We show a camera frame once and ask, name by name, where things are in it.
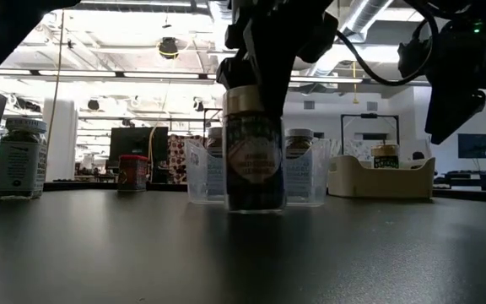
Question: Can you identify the dark wall monitor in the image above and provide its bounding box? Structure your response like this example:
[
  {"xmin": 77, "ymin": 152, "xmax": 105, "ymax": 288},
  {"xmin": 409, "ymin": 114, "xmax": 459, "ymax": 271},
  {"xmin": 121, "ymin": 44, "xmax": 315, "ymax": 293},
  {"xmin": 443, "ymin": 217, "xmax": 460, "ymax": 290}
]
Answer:
[{"xmin": 456, "ymin": 133, "xmax": 486, "ymax": 160}]

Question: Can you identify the white lid bagel seasoning jar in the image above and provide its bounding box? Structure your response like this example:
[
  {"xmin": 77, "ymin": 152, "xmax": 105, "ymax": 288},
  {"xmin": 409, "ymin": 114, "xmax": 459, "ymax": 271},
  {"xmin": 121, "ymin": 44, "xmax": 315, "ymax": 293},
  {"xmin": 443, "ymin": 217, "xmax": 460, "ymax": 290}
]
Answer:
[
  {"xmin": 206, "ymin": 126, "xmax": 227, "ymax": 203},
  {"xmin": 0, "ymin": 117, "xmax": 49, "ymax": 200},
  {"xmin": 283, "ymin": 128, "xmax": 315, "ymax": 203}
]

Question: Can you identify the red white patterned board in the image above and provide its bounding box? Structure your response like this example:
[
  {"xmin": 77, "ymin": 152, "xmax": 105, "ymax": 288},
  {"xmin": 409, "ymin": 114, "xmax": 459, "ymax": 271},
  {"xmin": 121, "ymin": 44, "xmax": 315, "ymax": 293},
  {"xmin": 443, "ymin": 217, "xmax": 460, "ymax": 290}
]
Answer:
[{"xmin": 166, "ymin": 133, "xmax": 204, "ymax": 185}]

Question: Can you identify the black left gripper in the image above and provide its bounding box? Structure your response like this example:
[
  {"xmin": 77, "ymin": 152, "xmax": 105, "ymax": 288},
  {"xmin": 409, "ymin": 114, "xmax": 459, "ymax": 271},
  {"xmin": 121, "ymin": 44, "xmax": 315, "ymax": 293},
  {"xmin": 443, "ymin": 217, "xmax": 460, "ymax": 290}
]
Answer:
[{"xmin": 216, "ymin": 0, "xmax": 339, "ymax": 124}]

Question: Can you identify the red lid patterned spice tin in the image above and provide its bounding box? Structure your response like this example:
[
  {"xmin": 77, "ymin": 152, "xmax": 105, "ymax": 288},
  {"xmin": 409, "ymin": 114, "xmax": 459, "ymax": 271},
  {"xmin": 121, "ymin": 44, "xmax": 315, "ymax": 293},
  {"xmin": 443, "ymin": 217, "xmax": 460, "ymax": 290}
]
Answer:
[{"xmin": 117, "ymin": 154, "xmax": 149, "ymax": 193}]

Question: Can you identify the ceiling strip light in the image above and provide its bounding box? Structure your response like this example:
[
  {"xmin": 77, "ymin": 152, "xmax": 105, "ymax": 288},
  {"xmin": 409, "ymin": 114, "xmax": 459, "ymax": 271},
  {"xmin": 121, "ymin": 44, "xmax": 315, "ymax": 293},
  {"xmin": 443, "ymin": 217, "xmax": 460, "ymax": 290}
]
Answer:
[
  {"xmin": 289, "ymin": 75, "xmax": 365, "ymax": 84},
  {"xmin": 122, "ymin": 71, "xmax": 202, "ymax": 80},
  {"xmin": 38, "ymin": 69, "xmax": 117, "ymax": 78}
]

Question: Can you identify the black camera cable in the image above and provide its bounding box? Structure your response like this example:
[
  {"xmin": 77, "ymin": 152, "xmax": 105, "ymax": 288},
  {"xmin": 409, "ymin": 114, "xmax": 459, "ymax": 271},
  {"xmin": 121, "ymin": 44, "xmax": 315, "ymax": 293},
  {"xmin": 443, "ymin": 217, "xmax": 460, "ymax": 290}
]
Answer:
[{"xmin": 335, "ymin": 0, "xmax": 440, "ymax": 88}]

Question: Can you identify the cream plastic bin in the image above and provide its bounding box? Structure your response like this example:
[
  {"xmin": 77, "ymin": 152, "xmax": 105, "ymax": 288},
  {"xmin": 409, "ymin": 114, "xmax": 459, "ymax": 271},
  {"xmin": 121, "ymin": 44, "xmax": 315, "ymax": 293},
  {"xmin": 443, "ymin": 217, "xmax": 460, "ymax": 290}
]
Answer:
[{"xmin": 327, "ymin": 155, "xmax": 437, "ymax": 199}]

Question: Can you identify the silver spiral air duct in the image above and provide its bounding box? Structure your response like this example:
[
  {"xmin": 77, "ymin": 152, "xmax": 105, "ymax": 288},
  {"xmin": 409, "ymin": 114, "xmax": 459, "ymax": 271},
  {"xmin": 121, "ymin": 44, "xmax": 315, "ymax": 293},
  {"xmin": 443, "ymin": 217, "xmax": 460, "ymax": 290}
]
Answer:
[{"xmin": 335, "ymin": 0, "xmax": 396, "ymax": 43}]

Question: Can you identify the black monitor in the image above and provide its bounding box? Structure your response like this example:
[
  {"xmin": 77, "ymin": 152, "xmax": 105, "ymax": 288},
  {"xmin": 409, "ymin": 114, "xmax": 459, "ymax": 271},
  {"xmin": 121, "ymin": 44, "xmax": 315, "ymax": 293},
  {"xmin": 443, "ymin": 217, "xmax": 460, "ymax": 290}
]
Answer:
[{"xmin": 108, "ymin": 126, "xmax": 170, "ymax": 162}]

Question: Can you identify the white column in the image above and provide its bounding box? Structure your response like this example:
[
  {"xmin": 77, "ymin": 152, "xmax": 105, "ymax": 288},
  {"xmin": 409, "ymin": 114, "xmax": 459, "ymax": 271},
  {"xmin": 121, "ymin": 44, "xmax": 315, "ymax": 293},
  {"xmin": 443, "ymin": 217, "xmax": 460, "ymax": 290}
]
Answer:
[{"xmin": 42, "ymin": 97, "xmax": 79, "ymax": 182}]

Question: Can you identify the black workbench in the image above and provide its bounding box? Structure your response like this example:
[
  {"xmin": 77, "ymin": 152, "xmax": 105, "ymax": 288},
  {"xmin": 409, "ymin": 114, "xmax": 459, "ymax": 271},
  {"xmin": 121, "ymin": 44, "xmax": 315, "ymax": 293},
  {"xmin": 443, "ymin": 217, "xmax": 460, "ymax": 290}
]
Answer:
[{"xmin": 432, "ymin": 168, "xmax": 486, "ymax": 193}]

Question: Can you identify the yellow hanging cable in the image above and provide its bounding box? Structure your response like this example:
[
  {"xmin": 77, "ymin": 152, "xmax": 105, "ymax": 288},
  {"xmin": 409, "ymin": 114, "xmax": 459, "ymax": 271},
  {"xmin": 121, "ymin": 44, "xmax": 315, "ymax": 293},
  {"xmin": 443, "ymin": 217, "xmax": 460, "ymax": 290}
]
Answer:
[{"xmin": 46, "ymin": 10, "xmax": 66, "ymax": 147}]

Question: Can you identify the clear plastic bin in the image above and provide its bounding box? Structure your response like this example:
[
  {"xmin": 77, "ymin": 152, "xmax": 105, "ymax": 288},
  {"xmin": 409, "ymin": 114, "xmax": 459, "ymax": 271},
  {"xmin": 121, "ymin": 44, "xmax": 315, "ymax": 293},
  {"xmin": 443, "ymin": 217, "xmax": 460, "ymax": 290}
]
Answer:
[{"xmin": 185, "ymin": 138, "xmax": 332, "ymax": 208}]

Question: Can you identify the yellow hanging cord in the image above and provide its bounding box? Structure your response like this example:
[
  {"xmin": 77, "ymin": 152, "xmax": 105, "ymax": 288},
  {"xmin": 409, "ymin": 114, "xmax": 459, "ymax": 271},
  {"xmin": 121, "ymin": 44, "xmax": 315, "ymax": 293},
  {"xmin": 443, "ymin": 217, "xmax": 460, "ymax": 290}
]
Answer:
[{"xmin": 351, "ymin": 61, "xmax": 360, "ymax": 105}]

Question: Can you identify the black dome ceiling device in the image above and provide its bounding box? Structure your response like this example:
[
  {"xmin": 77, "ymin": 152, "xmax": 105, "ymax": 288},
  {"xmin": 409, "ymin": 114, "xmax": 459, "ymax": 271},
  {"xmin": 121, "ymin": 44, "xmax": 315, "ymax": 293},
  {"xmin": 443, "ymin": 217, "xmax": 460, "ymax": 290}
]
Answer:
[{"xmin": 157, "ymin": 36, "xmax": 180, "ymax": 60}]

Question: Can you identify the gold lid spice jar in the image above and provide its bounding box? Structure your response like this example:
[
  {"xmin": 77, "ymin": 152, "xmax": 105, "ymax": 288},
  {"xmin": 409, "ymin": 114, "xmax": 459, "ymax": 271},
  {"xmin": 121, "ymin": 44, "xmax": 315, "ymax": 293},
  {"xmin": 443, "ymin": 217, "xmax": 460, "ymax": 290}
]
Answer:
[
  {"xmin": 222, "ymin": 85, "xmax": 287, "ymax": 214},
  {"xmin": 370, "ymin": 144, "xmax": 401, "ymax": 170}
]

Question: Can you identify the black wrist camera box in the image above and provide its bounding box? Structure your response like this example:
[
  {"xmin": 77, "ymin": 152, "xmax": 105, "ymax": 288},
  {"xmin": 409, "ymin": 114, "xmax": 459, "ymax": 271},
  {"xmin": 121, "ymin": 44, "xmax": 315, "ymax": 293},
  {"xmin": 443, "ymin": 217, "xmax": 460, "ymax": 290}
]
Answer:
[{"xmin": 397, "ymin": 36, "xmax": 433, "ymax": 78}]

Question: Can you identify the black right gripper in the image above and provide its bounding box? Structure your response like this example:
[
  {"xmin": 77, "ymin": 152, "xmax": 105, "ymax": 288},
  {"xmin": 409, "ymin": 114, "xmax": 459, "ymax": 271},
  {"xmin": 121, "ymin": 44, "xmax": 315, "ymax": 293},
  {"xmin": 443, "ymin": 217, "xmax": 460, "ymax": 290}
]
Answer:
[{"xmin": 425, "ymin": 19, "xmax": 486, "ymax": 146}]

